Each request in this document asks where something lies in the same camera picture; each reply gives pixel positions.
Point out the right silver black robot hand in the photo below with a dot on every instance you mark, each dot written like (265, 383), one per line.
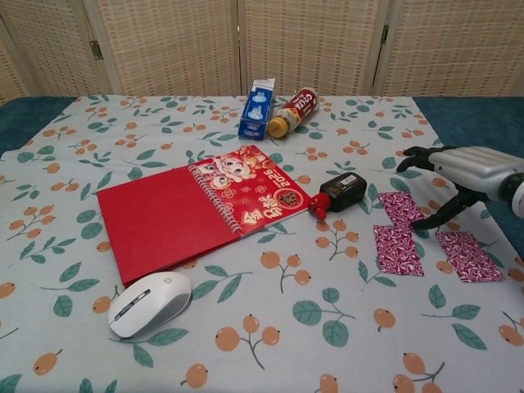
(471, 168)

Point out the magenta patterned packet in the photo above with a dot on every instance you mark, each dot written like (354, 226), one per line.
(401, 206)
(395, 251)
(471, 258)

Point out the black ink bottle red cap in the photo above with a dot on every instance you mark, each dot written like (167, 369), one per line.
(344, 192)

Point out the red Costa coffee bottle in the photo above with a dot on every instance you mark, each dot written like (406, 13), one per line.
(299, 107)

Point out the blue toothpaste box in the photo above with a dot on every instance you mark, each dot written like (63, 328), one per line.
(256, 110)

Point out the floral print tablecloth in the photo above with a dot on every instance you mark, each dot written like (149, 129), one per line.
(245, 286)

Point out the red spiral desk calendar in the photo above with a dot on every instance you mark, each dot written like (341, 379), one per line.
(163, 229)

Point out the woven bamboo folding screen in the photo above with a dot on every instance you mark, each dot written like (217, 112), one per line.
(176, 41)

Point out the white computer mouse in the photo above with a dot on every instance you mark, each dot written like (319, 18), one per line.
(147, 303)

